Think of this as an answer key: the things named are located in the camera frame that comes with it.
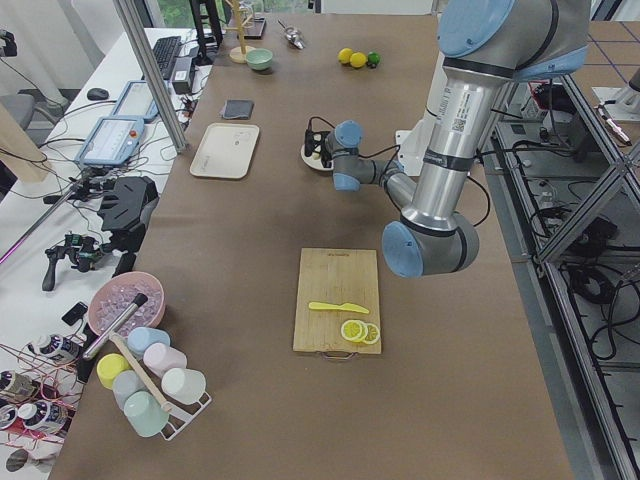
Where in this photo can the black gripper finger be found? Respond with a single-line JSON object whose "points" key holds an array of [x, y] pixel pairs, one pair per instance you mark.
{"points": [[326, 164]]}

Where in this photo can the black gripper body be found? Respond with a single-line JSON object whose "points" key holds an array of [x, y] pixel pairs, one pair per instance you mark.
{"points": [[325, 155]]}

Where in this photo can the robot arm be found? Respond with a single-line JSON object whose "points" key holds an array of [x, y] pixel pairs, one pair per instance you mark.
{"points": [[486, 45]]}

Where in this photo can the cream rabbit tray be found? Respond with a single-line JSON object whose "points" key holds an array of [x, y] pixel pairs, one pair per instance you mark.
{"points": [[225, 151]]}

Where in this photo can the black tray with glasses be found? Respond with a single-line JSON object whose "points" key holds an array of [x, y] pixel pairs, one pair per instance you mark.
{"points": [[254, 28]]}

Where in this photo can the white round plate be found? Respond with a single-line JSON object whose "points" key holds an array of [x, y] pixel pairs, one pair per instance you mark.
{"points": [[313, 164]]}

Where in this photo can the grey folded cloth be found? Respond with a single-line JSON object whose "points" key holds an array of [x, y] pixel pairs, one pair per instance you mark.
{"points": [[235, 109]]}

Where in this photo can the yellow lemon near pepper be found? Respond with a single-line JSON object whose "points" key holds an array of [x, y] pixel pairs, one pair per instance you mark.
{"points": [[344, 55]]}

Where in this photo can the yellow lemon front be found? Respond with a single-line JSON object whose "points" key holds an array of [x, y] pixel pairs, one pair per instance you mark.
{"points": [[358, 60]]}

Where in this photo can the mint green bowl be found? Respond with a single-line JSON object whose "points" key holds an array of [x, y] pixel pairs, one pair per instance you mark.
{"points": [[259, 59]]}

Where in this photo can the metal scoop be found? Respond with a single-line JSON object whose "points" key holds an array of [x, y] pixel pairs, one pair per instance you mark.
{"points": [[293, 35]]}

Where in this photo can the wooden mug tree stand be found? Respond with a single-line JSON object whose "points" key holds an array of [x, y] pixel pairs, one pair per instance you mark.
{"points": [[239, 53]]}

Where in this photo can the bamboo cutting board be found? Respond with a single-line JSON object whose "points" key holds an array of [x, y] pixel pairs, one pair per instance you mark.
{"points": [[335, 276]]}

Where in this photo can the yellow plastic knife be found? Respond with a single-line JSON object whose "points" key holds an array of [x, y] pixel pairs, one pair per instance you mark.
{"points": [[344, 307]]}

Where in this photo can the lemon slice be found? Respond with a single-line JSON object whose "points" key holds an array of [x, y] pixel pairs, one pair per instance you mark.
{"points": [[353, 330], [373, 334]]}

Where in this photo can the black keyboard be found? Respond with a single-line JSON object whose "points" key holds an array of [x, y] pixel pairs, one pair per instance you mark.
{"points": [[166, 50]]}

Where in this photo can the right teach pendant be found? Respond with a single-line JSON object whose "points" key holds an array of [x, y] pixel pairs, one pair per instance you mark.
{"points": [[136, 100]]}

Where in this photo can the teach pendant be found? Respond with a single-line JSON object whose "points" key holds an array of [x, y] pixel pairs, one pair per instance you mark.
{"points": [[136, 100], [111, 142]]}

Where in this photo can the left teach pendant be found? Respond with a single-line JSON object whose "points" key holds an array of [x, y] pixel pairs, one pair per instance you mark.
{"points": [[111, 142]]}

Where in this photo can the black computer mouse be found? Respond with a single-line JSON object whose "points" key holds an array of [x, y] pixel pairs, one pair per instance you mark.
{"points": [[97, 94]]}

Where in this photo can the metal muddler stick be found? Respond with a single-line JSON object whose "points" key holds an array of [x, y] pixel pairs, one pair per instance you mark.
{"points": [[91, 351]]}

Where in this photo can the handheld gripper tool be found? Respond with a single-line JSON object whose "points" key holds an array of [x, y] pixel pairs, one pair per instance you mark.
{"points": [[83, 251]]}

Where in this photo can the pink bowl with ice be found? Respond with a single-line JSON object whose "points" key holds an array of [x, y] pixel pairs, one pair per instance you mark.
{"points": [[118, 294]]}

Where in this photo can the white cup rack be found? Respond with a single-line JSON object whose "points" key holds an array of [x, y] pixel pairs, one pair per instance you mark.
{"points": [[149, 411]]}

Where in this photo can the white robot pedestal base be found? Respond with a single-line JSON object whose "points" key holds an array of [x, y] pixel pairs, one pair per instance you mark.
{"points": [[413, 143]]}

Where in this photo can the aluminium frame post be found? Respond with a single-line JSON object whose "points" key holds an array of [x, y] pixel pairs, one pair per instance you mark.
{"points": [[135, 31]]}

